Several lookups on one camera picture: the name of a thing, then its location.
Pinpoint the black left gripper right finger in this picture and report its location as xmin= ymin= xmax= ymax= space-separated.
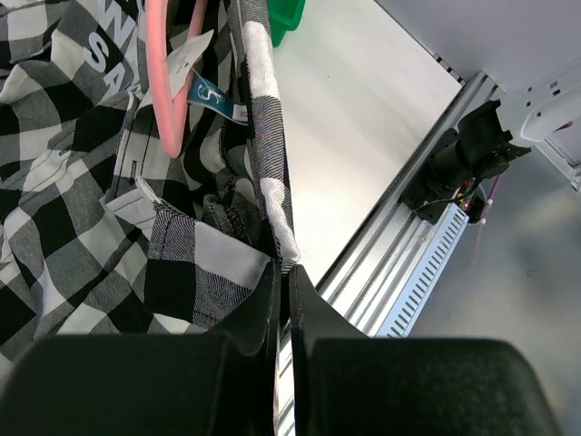
xmin=289 ymin=265 xmax=560 ymax=435

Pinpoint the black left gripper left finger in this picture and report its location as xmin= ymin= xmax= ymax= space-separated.
xmin=1 ymin=263 xmax=281 ymax=435

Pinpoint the black white checked shirt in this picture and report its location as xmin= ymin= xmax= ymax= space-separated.
xmin=1 ymin=1 xmax=300 ymax=367

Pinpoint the pink clothes hanger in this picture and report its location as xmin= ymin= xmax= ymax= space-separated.
xmin=145 ymin=1 xmax=212 ymax=158

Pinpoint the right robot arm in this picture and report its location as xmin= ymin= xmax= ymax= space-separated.
xmin=429 ymin=60 xmax=580 ymax=186

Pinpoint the green plastic tray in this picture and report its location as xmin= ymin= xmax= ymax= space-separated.
xmin=266 ymin=0 xmax=306 ymax=47

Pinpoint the white slotted cable duct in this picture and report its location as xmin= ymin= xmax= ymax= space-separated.
xmin=376 ymin=203 xmax=468 ymax=338

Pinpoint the aluminium mounting rail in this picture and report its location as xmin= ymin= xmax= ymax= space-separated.
xmin=274 ymin=72 xmax=500 ymax=436

